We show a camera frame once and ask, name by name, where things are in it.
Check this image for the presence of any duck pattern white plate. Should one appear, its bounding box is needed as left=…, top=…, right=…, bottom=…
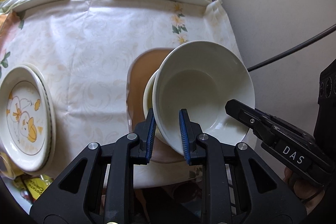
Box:
left=1, top=65, right=51, bottom=174

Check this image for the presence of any plain white plate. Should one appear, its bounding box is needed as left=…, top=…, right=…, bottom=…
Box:
left=24, top=63, right=56, bottom=170

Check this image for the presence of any floral white tablecloth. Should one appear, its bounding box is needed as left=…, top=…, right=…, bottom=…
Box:
left=1, top=0, right=239, bottom=177

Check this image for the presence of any pink handled square bowl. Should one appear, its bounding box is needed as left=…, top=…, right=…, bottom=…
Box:
left=126, top=48, right=185, bottom=164

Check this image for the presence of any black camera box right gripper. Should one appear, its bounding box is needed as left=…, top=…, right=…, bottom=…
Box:
left=313, top=60, right=336, bottom=160

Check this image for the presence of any right hand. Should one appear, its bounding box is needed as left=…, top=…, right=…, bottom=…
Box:
left=283, top=167, right=325, bottom=215

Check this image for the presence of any white ribbed ramekin bowl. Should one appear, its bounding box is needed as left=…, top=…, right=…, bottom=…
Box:
left=152, top=41, right=255, bottom=155

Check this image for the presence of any cream round bowl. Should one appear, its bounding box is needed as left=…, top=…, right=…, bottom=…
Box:
left=142, top=71, right=167, bottom=144

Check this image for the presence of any yellow snack bag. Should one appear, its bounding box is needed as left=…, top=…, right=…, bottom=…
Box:
left=13, top=174, right=54, bottom=204

